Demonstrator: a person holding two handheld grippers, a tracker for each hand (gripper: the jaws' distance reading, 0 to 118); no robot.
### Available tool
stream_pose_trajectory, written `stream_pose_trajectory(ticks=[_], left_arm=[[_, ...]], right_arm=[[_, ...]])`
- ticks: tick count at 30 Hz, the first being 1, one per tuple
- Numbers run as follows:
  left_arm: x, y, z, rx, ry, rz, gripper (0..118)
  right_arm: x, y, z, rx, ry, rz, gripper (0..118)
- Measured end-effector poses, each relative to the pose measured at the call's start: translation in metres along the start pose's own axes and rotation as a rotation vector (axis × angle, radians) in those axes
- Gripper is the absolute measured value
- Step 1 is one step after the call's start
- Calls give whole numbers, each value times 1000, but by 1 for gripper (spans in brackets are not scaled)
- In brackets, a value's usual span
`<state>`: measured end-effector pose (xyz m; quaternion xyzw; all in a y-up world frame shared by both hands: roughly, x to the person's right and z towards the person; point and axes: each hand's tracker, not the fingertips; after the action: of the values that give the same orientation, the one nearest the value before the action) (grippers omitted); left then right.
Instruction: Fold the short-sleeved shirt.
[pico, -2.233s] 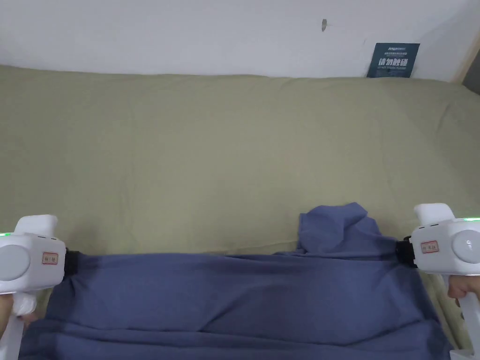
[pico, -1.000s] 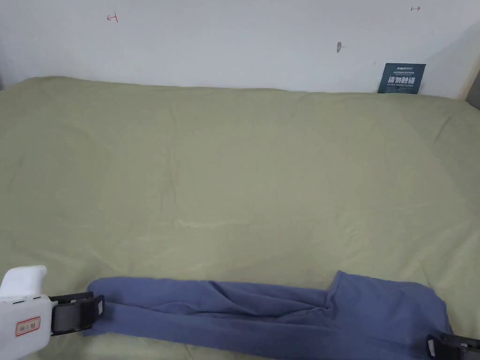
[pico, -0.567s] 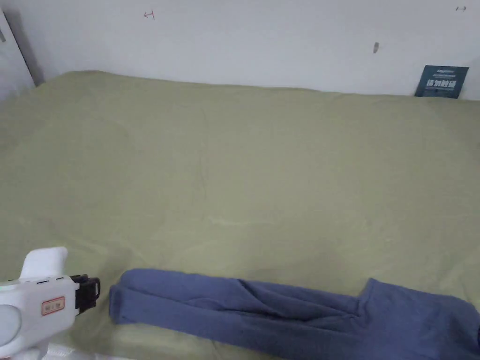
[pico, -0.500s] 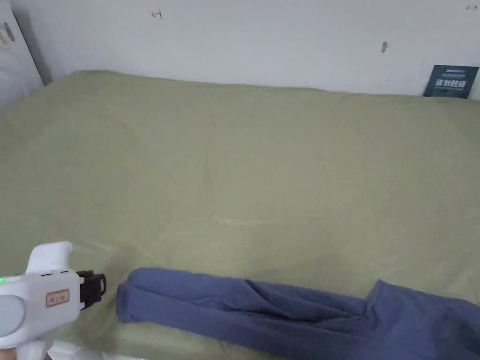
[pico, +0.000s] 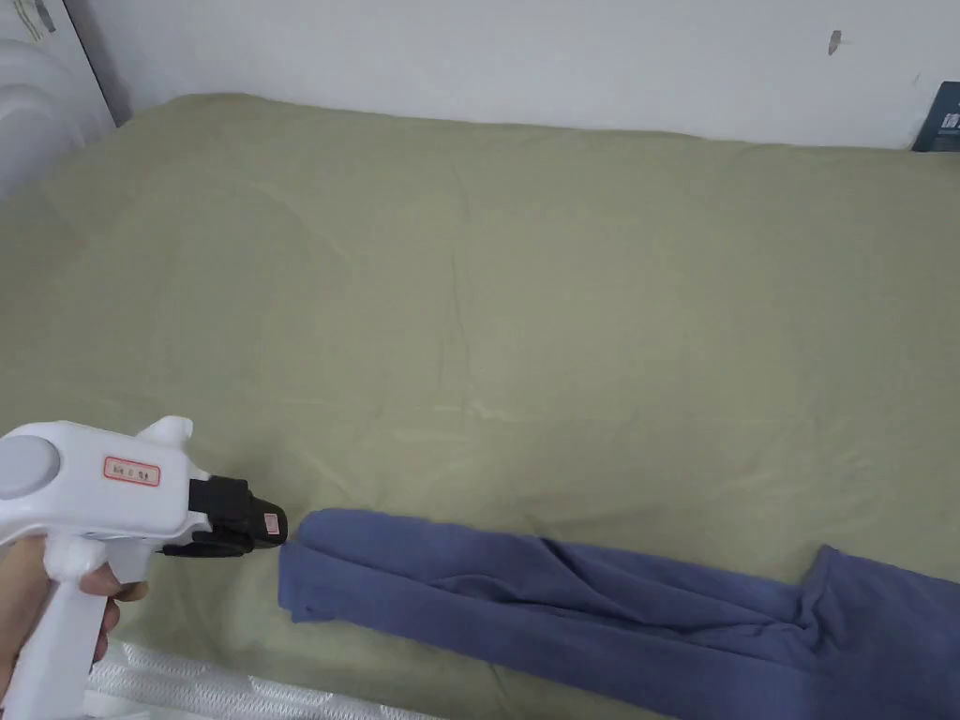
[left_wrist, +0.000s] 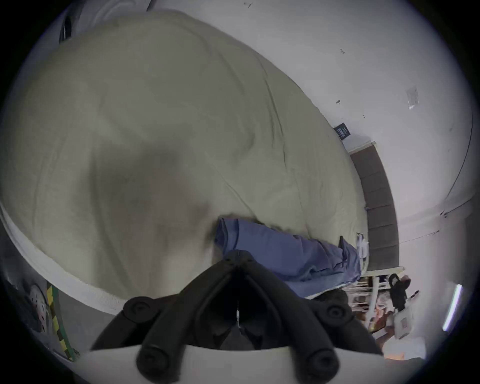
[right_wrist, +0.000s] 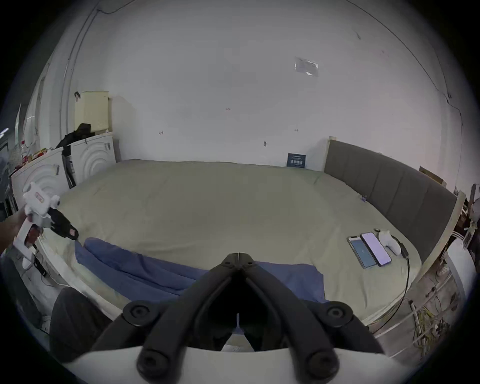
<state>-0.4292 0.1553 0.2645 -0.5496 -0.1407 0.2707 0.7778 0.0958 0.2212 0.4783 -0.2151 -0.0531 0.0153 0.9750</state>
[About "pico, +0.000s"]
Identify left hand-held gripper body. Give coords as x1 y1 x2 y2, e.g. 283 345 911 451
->
0 414 252 720

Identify person's left hand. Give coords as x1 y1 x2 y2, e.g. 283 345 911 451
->
0 535 123 683

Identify bed with pale green sheet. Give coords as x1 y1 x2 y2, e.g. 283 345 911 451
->
0 92 960 720

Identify blue garment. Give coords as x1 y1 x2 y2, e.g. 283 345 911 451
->
277 507 960 720

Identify white rounded appliance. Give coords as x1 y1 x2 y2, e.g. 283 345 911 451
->
0 0 133 201

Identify dark blue box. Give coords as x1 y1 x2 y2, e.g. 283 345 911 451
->
910 81 960 154

